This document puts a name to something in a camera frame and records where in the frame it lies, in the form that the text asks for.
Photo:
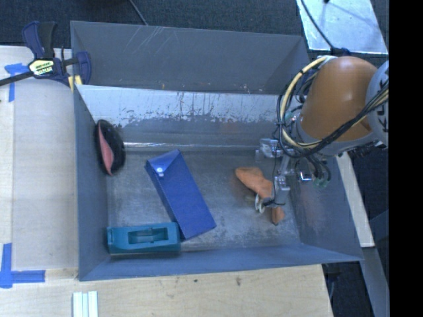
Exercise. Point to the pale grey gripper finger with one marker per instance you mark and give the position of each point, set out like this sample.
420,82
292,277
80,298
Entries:
285,193
278,190

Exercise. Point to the orange soft toy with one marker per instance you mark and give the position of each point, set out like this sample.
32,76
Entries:
256,180

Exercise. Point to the blue rectangular box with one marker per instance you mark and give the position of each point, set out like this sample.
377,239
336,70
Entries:
181,193

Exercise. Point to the grey metal bin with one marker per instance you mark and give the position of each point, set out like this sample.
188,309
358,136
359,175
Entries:
185,61

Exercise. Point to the teal tape dispenser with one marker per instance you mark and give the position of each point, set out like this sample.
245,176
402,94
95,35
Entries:
142,239

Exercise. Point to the pale wood board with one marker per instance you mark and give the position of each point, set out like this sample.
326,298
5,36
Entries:
43,177

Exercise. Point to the black cylinder on white bracket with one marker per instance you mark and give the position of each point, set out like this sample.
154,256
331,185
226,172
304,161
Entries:
306,177

